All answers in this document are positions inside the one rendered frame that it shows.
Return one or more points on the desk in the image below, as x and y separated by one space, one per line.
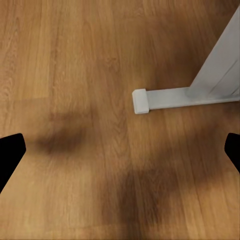
218 80

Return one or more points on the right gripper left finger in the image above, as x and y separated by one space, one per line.
12 149

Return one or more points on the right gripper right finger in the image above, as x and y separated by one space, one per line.
232 149

